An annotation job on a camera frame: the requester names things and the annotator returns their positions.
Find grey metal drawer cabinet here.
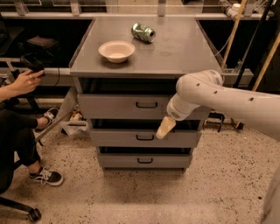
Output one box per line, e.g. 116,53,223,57
68,16,224,173

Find crushed green soda can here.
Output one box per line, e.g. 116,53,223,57
131,23,156,43

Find black white sneaker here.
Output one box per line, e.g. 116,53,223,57
29,167,64,186
35,108,59,132

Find black top drawer handle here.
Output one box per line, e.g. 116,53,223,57
136,101,158,109

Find white paper bowl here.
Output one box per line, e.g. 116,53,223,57
98,40,136,63

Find black white sneaker near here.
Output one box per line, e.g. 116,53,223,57
29,167,64,186

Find black handheld device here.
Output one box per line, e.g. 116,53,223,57
20,53,45,74

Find black white sneaker far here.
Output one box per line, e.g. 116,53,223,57
35,108,59,132

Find grey middle drawer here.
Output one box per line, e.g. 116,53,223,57
90,119,201,148

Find seated person black trousers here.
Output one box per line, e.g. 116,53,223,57
0,109,42,193

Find person's hand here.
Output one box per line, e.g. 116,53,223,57
9,70,45,95

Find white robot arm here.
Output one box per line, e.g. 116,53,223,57
156,70,280,224

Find wooden frame stand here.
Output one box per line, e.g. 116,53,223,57
221,0,280,91

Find black office chair base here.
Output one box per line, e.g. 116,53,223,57
0,197,41,222

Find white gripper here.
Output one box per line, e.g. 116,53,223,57
156,94,199,139

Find grey drawer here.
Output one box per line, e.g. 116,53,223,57
90,119,201,148
97,146,193,169
78,94,171,120

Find grey bottom drawer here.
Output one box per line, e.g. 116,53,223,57
97,146,193,169

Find grey top drawer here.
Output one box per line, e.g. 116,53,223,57
78,94,171,120

